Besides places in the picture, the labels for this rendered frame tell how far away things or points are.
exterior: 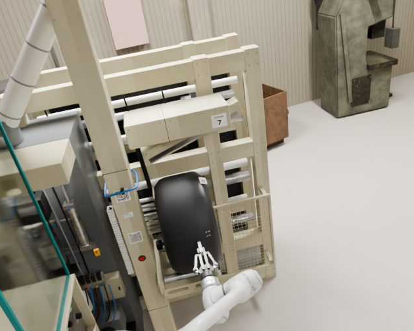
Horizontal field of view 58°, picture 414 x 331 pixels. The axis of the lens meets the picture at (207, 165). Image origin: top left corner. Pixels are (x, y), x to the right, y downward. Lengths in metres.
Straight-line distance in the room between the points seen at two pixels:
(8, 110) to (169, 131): 0.84
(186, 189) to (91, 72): 0.77
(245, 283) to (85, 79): 1.13
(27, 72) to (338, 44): 4.58
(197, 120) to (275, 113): 3.10
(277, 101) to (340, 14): 1.49
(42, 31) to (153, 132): 0.74
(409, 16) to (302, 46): 2.17
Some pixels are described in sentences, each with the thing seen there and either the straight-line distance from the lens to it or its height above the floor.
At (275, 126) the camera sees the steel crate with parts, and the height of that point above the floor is 0.36.
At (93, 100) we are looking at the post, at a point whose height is 2.04.
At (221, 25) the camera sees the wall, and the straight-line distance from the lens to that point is 5.97.
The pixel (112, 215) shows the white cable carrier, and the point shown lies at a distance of 2.10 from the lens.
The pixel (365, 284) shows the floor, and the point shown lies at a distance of 3.49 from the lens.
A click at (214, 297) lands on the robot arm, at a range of 1.73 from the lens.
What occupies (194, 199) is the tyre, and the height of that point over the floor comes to 1.42.
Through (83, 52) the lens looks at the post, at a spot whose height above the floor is 2.25.
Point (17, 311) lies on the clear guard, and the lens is 1.49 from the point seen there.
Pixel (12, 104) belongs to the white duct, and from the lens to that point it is 2.18.
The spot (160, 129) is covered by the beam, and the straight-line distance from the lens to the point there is 2.14.
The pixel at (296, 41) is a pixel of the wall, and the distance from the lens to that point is 6.59.
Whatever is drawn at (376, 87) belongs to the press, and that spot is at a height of 0.39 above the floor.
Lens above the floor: 2.54
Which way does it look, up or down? 29 degrees down
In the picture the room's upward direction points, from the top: 10 degrees counter-clockwise
